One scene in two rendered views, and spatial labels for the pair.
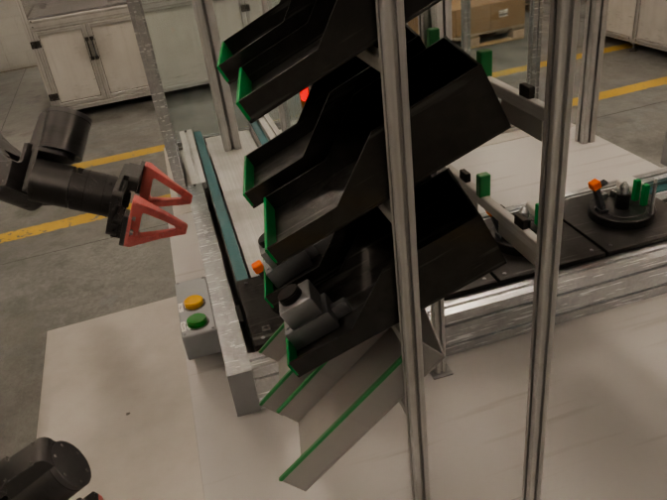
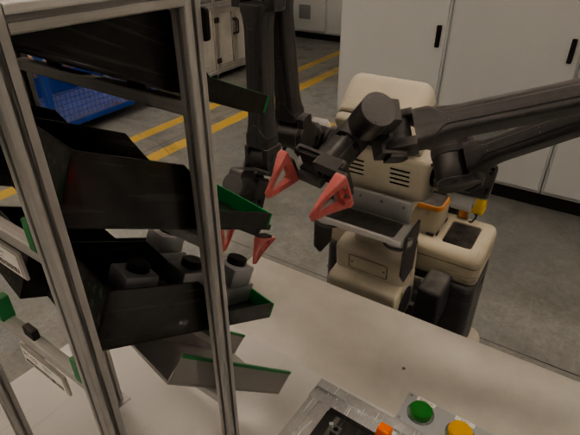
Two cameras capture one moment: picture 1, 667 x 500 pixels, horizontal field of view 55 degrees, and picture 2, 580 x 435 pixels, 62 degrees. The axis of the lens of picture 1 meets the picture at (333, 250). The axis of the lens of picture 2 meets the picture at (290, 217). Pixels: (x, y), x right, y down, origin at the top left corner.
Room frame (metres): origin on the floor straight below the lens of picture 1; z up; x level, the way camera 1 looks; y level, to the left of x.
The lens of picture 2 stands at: (1.28, -0.24, 1.70)
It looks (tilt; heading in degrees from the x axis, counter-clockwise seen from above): 32 degrees down; 137
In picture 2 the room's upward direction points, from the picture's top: straight up
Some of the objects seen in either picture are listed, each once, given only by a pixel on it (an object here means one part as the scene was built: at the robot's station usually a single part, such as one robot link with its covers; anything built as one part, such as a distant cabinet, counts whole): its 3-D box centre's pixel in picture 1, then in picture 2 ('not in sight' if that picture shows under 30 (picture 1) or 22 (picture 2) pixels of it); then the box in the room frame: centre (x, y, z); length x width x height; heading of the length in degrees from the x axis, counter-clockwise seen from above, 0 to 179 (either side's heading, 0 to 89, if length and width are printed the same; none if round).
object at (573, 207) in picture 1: (623, 197); not in sight; (1.23, -0.65, 1.01); 0.24 x 0.24 x 0.13; 12
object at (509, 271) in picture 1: (523, 222); not in sight; (1.18, -0.41, 1.01); 0.24 x 0.24 x 0.13; 12
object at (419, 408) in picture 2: (197, 321); (420, 412); (1.04, 0.29, 0.96); 0.04 x 0.04 x 0.02
